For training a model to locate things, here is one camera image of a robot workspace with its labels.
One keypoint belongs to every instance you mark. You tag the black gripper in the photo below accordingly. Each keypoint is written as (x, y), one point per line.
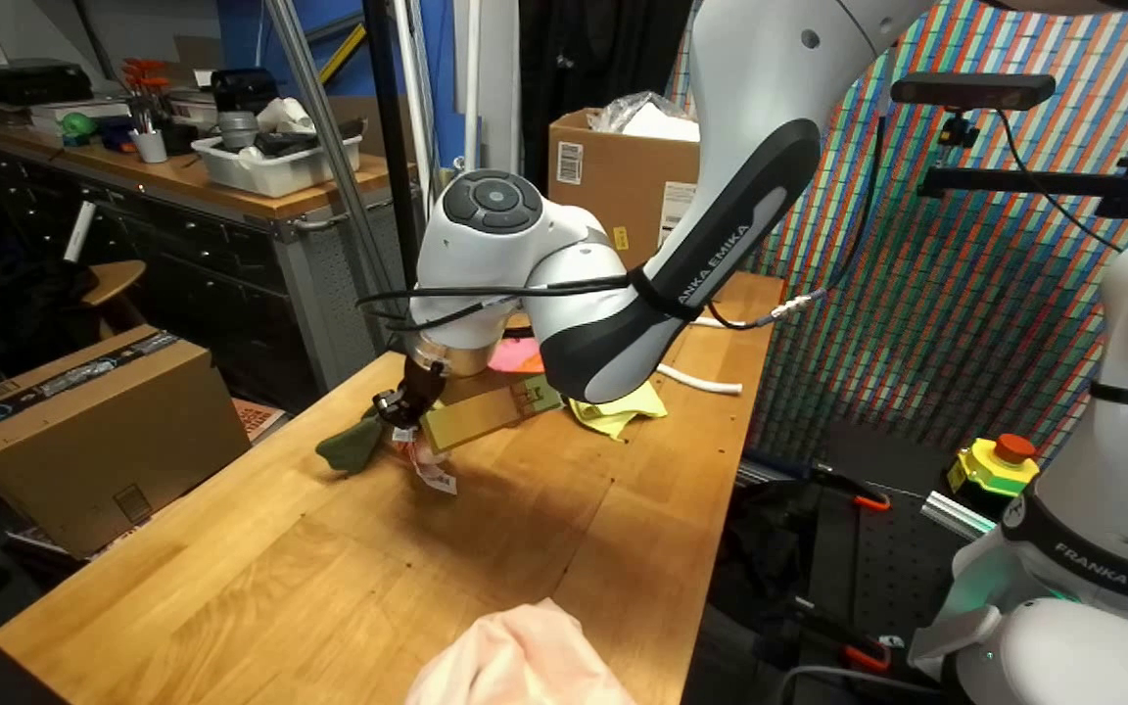
(413, 397)

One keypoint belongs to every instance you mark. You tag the white plastic tray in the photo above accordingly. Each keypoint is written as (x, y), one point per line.
(265, 172)

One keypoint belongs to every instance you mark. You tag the red radish plush toy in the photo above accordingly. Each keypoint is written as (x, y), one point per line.
(371, 435)

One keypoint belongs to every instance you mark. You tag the yellow cloth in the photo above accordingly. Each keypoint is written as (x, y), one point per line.
(622, 413)

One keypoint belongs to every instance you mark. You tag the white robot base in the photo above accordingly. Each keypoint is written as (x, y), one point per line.
(1038, 603)

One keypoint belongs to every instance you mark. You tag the black vertical pole stand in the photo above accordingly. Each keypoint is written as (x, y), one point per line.
(400, 157)

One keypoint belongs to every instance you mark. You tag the wooden workbench with drawers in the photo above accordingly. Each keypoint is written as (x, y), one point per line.
(255, 279)

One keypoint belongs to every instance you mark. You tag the bright pink cloth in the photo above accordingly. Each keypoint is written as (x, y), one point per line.
(518, 356)

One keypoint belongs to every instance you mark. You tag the emergency stop button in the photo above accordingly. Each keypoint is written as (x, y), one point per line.
(1005, 463)

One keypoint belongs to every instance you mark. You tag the cardboard box on floor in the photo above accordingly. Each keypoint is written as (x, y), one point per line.
(99, 439)

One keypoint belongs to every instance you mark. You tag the cardboard box on table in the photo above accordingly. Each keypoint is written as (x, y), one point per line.
(633, 183)

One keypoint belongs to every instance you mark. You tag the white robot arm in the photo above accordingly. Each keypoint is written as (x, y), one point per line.
(766, 78)

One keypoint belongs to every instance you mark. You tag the light pink garment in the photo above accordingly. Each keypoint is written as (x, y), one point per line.
(524, 657)

